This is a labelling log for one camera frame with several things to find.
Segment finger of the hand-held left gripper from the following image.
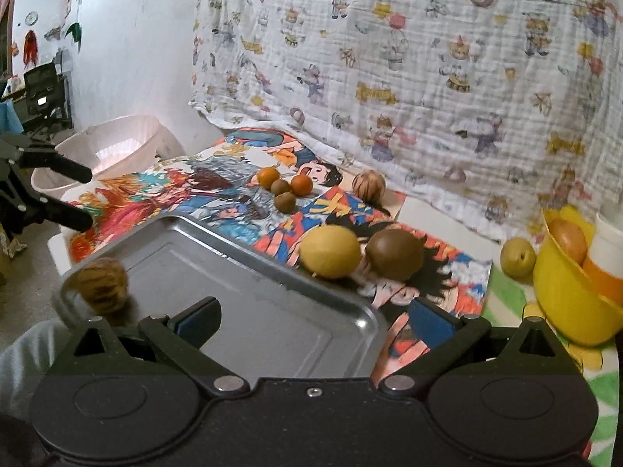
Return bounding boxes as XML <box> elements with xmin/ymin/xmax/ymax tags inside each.
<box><xmin>0</xmin><ymin>135</ymin><xmax>93</xmax><ymax>184</ymax></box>
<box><xmin>0</xmin><ymin>175</ymin><xmax>94</xmax><ymax>241</ymax></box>

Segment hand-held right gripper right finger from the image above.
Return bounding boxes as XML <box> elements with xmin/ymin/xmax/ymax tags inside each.
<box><xmin>377</xmin><ymin>298</ymin><xmax>577</xmax><ymax>396</ymax></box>

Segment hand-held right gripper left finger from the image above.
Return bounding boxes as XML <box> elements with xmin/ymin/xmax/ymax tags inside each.
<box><xmin>61</xmin><ymin>297</ymin><xmax>249</xmax><ymax>397</ymax></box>

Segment metal baking tray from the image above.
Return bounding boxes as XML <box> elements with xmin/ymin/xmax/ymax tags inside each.
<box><xmin>53</xmin><ymin>214</ymin><xmax>390</xmax><ymax>380</ymax></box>

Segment large brown round fruit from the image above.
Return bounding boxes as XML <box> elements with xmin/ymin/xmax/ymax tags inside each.
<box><xmin>365</xmin><ymin>228</ymin><xmax>426</xmax><ymax>282</ymax></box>

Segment striped brown round fruit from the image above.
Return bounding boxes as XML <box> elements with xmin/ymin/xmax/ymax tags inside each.
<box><xmin>351</xmin><ymin>169</ymin><xmax>387</xmax><ymax>204</ymax></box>
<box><xmin>73</xmin><ymin>258</ymin><xmax>130</xmax><ymax>314</ymax></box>

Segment yellow lemon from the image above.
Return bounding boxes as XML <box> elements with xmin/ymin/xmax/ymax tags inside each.
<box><xmin>298</xmin><ymin>225</ymin><xmax>362</xmax><ymax>280</ymax></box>

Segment white plastic basin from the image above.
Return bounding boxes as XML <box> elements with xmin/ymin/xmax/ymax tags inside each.
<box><xmin>32</xmin><ymin>115</ymin><xmax>186</xmax><ymax>200</ymax></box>

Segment blue cloth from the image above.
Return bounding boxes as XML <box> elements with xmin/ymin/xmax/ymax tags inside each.
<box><xmin>0</xmin><ymin>102</ymin><xmax>23</xmax><ymax>133</ymax></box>

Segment black chair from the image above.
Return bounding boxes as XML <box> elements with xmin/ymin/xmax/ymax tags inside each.
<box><xmin>22</xmin><ymin>61</ymin><xmax>74</xmax><ymax>132</ymax></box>

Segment yellow pear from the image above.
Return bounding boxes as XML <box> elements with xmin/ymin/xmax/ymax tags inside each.
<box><xmin>500</xmin><ymin>237</ymin><xmax>537</xmax><ymax>280</ymax></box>

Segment anime poster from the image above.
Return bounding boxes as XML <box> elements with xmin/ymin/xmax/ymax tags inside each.
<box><xmin>68</xmin><ymin>126</ymin><xmax>495</xmax><ymax>381</ymax></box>

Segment yellow plastic bowl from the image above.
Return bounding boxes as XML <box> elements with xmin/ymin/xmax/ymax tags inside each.
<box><xmin>533</xmin><ymin>204</ymin><xmax>623</xmax><ymax>348</ymax></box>

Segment person's grey trouser leg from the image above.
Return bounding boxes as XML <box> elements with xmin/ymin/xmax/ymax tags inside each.
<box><xmin>0</xmin><ymin>321</ymin><xmax>74</xmax><ymax>424</ymax></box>

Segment reddish yellow apple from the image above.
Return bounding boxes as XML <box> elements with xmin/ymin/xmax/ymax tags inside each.
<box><xmin>549</xmin><ymin>219</ymin><xmax>589</xmax><ymax>266</ymax></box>

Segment orange cup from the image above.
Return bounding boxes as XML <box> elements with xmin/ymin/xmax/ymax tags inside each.
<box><xmin>581</xmin><ymin>253</ymin><xmax>623</xmax><ymax>308</ymax></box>

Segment white cup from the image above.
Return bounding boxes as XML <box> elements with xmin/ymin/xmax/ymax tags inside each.
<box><xmin>595</xmin><ymin>211</ymin><xmax>623</xmax><ymax>261</ymax></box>

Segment printed blanket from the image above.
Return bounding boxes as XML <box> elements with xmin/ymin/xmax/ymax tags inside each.
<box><xmin>189</xmin><ymin>0</ymin><xmax>623</xmax><ymax>245</ymax></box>

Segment red wall decoration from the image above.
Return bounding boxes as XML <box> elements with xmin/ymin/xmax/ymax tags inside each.
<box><xmin>22</xmin><ymin>29</ymin><xmax>40</xmax><ymax>66</ymax></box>

